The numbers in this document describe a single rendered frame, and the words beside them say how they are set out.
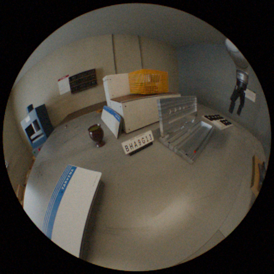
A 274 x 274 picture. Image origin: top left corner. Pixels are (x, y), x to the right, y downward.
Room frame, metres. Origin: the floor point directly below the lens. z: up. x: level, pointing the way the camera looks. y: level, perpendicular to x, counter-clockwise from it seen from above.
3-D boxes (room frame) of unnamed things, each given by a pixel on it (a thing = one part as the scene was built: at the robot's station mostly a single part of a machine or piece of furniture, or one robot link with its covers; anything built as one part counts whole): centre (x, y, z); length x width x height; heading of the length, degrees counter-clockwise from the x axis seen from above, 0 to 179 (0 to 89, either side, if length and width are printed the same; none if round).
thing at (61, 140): (0.95, 0.03, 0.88); 2.34 x 0.84 x 0.03; 112
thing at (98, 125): (0.36, 0.21, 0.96); 0.09 x 0.09 x 0.11
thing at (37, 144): (0.92, 2.08, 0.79); 0.70 x 0.63 x 1.58; 112
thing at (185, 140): (0.35, -0.35, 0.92); 0.44 x 0.21 x 0.04; 119
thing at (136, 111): (0.78, -0.17, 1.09); 0.75 x 0.40 x 0.38; 119
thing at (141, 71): (0.68, -0.13, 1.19); 0.23 x 0.20 x 0.17; 119
